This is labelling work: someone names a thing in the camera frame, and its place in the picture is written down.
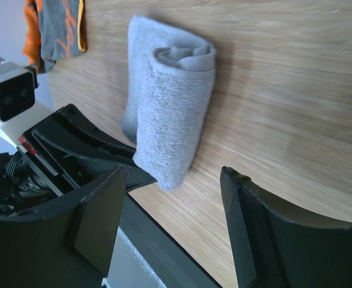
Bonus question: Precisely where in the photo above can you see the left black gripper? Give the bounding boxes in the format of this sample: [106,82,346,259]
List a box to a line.
[0,103,156,217]

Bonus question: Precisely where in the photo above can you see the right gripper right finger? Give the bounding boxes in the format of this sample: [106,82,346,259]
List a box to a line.
[220,167,352,287]

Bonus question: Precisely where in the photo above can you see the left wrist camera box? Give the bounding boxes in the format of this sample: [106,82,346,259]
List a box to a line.
[0,62,38,122]

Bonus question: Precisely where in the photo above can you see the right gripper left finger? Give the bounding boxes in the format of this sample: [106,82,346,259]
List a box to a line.
[0,167,127,287]

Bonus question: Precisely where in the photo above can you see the orange grey towel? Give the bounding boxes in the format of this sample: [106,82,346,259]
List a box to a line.
[22,0,86,74]

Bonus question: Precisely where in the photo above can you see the grey panda towel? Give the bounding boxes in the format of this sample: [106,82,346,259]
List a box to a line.
[121,15,216,191]

